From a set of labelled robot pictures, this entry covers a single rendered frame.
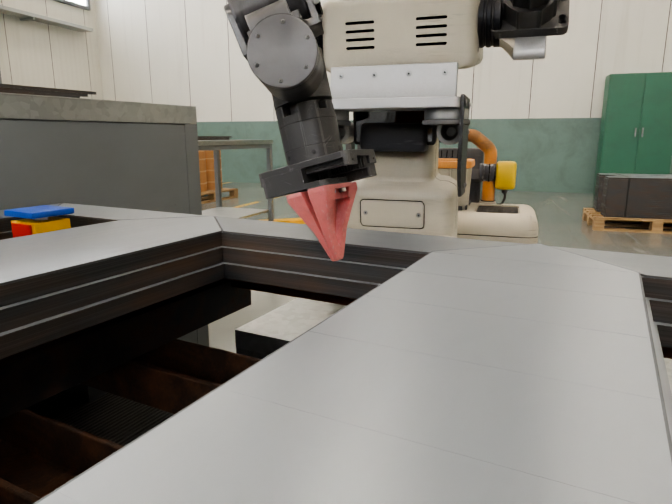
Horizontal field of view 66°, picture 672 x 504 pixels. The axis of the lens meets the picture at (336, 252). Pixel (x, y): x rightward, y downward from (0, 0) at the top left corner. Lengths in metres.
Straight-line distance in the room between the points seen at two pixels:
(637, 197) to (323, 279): 5.86
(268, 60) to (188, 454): 0.32
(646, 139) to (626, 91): 0.82
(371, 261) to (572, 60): 9.85
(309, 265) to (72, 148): 0.62
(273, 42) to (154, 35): 12.49
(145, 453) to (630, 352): 0.24
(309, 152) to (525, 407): 0.33
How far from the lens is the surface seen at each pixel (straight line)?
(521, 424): 0.23
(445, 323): 0.33
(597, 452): 0.22
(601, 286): 0.45
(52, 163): 1.05
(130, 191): 1.16
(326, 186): 0.48
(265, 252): 0.61
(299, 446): 0.21
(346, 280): 0.55
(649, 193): 6.35
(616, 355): 0.32
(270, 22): 0.45
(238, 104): 11.68
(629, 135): 9.73
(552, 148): 10.24
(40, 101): 1.05
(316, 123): 0.50
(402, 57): 0.97
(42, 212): 0.77
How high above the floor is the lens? 0.98
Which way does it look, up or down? 12 degrees down
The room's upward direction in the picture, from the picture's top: straight up
